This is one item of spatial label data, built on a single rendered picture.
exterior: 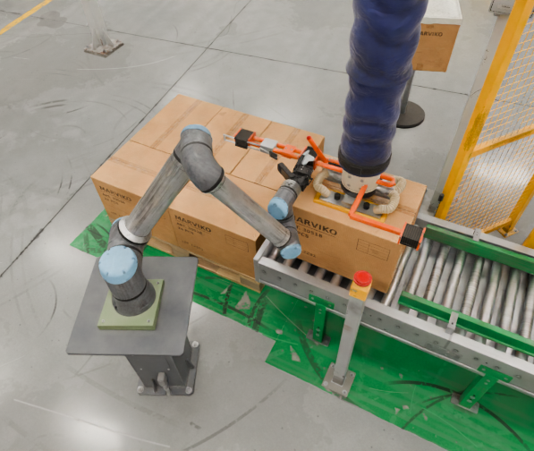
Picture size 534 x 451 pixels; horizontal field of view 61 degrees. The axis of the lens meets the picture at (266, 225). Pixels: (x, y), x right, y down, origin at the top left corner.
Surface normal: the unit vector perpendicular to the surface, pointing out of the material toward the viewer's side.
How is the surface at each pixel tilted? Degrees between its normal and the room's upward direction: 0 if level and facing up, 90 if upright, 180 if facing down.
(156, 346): 0
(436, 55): 90
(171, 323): 0
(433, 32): 90
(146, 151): 0
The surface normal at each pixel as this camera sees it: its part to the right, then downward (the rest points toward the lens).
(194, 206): -0.04, -0.64
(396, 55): 0.18, 0.58
